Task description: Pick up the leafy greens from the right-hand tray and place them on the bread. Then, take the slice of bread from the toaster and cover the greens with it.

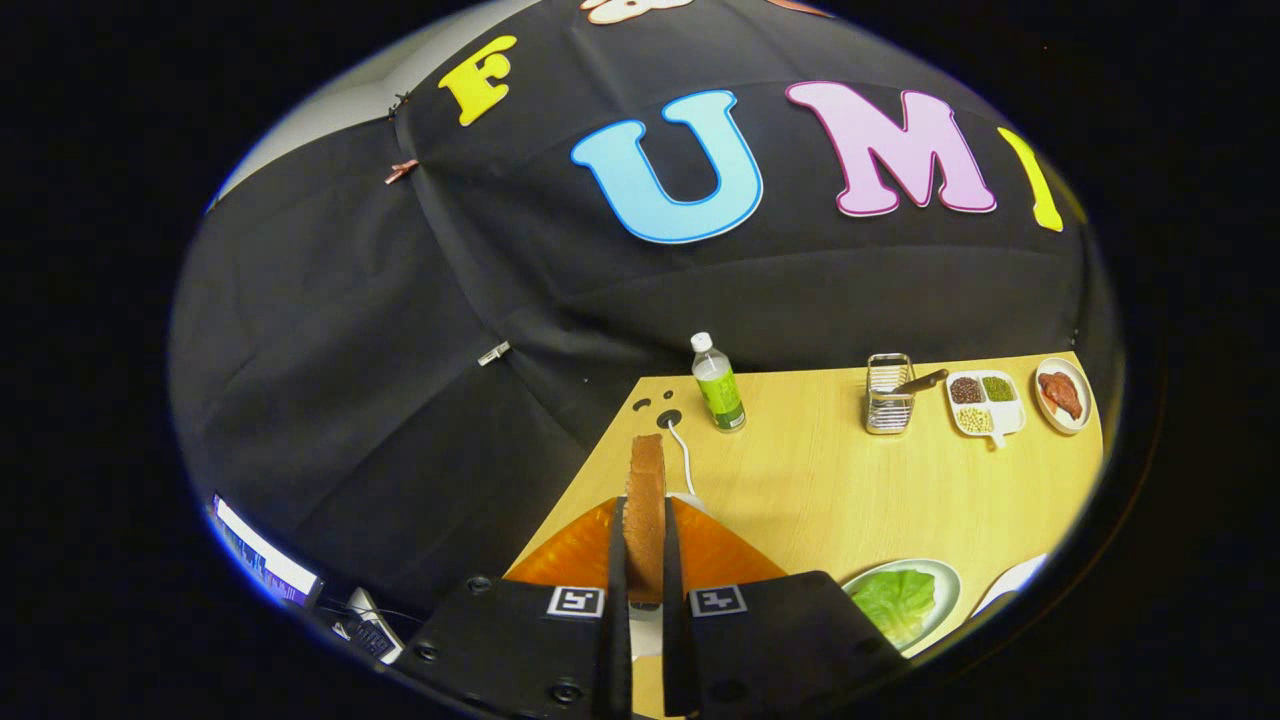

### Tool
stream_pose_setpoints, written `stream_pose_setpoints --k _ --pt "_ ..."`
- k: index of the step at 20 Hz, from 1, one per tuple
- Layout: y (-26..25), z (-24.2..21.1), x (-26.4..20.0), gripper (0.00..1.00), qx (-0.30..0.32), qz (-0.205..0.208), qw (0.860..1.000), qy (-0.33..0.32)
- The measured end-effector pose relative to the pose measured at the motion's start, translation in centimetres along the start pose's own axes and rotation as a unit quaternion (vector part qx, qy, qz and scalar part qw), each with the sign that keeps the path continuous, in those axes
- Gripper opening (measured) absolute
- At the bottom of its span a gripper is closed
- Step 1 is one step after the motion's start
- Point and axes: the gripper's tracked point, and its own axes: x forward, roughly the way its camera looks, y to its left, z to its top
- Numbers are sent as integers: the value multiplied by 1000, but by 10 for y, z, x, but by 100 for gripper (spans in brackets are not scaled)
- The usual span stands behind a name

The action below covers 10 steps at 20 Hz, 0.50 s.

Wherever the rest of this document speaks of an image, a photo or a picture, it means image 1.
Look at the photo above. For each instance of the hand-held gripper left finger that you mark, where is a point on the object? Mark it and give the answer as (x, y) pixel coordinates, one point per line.
(618, 620)

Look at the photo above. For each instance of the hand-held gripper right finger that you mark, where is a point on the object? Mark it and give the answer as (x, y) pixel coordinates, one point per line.
(675, 620)

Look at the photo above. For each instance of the toasted bread slice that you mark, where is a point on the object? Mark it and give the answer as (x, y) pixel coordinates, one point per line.
(646, 510)

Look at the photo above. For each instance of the green lettuce leaf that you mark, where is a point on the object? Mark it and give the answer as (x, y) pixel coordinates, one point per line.
(895, 600)

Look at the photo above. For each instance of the white toaster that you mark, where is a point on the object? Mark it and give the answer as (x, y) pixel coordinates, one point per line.
(647, 630)

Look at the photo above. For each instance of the green label plastic bottle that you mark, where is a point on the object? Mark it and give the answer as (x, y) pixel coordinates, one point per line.
(720, 395)

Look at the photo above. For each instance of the white framed keyboard device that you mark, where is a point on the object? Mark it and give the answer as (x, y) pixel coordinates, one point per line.
(375, 630)

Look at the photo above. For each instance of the pale green round plate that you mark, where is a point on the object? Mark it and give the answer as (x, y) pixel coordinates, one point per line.
(945, 590)

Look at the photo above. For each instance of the white cloth clip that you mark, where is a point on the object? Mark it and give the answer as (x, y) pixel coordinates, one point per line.
(494, 353)

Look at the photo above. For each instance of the white rectangular plate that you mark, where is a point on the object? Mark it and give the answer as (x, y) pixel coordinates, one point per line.
(1010, 583)

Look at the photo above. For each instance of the black backdrop cloth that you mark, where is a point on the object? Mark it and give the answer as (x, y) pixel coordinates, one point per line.
(400, 350)

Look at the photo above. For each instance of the computer monitor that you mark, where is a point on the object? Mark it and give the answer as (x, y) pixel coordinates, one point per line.
(265, 560)

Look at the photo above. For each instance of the white divided bean dish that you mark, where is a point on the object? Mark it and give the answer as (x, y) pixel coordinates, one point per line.
(1005, 415)

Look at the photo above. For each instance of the white round meat plate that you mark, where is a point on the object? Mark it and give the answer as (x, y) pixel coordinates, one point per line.
(1045, 412)

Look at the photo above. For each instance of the brown meat slice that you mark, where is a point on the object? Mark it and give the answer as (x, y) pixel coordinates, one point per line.
(1062, 393)

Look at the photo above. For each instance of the pink cloth clip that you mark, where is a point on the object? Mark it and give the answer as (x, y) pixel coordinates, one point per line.
(402, 171)

